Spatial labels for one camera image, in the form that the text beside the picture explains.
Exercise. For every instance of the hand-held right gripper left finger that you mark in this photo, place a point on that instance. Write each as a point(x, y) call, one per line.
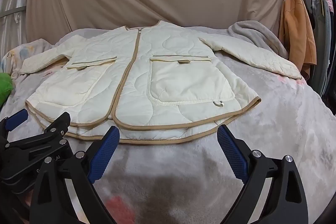
point(102, 155)

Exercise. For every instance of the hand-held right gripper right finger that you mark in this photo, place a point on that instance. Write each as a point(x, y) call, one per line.
point(233, 153)

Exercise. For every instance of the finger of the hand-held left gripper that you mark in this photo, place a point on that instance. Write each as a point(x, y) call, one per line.
point(17, 119)
point(59, 121)

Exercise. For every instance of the white quilted pillow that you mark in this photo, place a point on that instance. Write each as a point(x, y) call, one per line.
point(170, 77)

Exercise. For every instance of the green cloth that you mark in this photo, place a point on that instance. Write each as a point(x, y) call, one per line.
point(5, 86)

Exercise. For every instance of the floral grey blanket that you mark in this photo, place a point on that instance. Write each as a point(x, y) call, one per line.
point(275, 121)

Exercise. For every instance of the white curtain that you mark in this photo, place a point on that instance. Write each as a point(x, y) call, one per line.
point(13, 3)

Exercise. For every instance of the grey fleece cloth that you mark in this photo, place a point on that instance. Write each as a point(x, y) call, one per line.
point(249, 32)

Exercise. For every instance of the orange hanging garment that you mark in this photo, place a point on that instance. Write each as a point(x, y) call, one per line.
point(294, 29)

